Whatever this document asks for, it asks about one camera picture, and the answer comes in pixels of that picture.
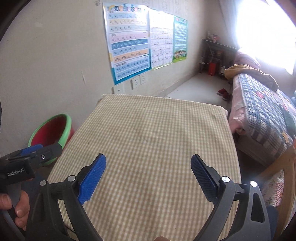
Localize green red trash bin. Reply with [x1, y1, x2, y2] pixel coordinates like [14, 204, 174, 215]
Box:
[28, 113, 75, 166]

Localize person's left hand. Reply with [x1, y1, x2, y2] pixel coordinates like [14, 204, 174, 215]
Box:
[0, 190, 30, 231]

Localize person's right hand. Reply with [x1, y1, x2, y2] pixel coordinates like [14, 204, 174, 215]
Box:
[154, 236, 170, 241]

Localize beige checkered table cloth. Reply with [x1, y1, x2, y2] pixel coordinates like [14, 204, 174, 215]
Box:
[48, 94, 241, 240]

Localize wooden chair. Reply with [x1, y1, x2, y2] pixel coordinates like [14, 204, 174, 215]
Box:
[255, 146, 295, 238]

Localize bed with checkered quilt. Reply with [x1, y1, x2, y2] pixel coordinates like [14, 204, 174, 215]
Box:
[229, 73, 295, 167]

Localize red slippers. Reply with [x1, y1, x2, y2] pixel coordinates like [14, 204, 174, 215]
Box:
[217, 88, 232, 101]

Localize red box on shelf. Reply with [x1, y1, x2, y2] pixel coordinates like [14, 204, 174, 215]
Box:
[208, 62, 216, 76]

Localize mustard yellow blanket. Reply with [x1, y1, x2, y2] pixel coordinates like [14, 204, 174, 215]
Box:
[224, 64, 279, 91]

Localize dark shelf unit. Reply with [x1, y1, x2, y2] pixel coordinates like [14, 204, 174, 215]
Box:
[199, 39, 238, 77]

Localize pink folded quilt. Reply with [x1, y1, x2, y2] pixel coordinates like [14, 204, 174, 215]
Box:
[234, 50, 261, 69]

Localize white wall socket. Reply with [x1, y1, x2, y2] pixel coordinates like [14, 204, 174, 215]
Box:
[140, 73, 148, 85]
[131, 75, 141, 89]

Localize blue pinyin wall poster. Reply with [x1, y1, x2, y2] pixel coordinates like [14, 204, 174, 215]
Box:
[103, 3, 152, 85]

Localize teal wall poster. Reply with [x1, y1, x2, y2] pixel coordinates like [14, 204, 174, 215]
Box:
[173, 16, 188, 63]

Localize white table wall poster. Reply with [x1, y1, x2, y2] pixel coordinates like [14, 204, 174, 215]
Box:
[149, 9, 174, 69]

